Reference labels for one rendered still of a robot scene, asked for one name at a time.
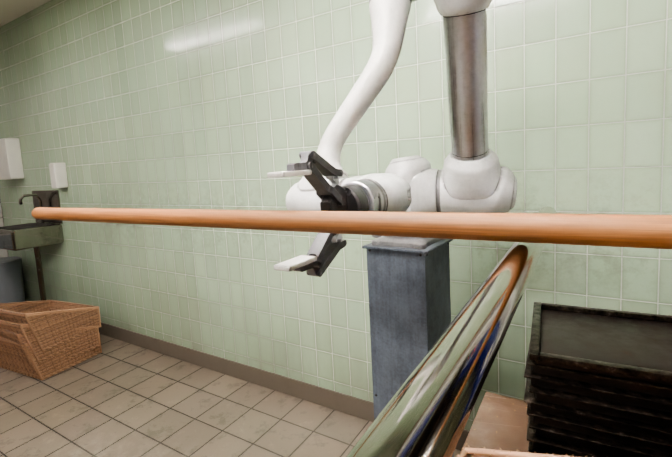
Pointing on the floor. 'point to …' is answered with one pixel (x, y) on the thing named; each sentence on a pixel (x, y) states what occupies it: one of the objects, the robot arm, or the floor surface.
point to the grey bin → (11, 280)
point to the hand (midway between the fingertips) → (282, 221)
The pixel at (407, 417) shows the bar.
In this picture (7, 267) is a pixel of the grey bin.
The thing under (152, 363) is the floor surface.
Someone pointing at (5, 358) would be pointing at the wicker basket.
